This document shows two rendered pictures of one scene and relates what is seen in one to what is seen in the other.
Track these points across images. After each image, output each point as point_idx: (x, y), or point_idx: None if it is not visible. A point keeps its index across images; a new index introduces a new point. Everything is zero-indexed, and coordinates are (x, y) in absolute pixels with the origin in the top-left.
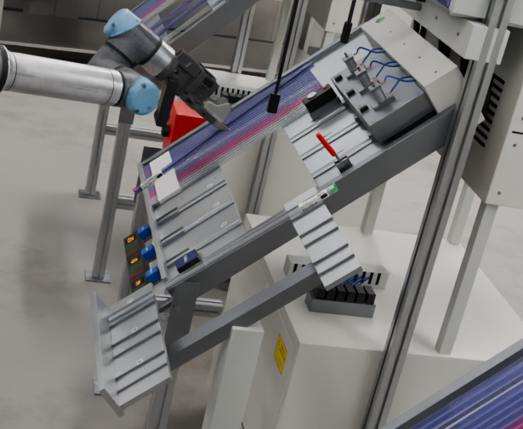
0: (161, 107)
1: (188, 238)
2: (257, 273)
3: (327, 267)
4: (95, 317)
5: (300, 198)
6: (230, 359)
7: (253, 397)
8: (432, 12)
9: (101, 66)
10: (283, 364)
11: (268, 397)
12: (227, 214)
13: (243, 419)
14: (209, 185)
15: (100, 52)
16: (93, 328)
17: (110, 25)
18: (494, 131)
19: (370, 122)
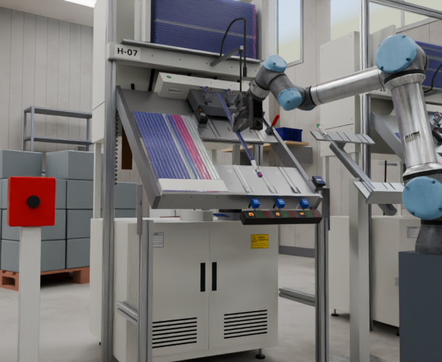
0: (262, 117)
1: (279, 187)
2: (189, 235)
3: (365, 140)
4: (392, 189)
5: (316, 134)
6: None
7: (236, 288)
8: (226, 65)
9: (298, 87)
10: (267, 241)
11: (258, 269)
12: (269, 170)
13: (228, 310)
14: (230, 171)
15: (289, 80)
16: (400, 191)
17: (285, 63)
18: None
19: (263, 110)
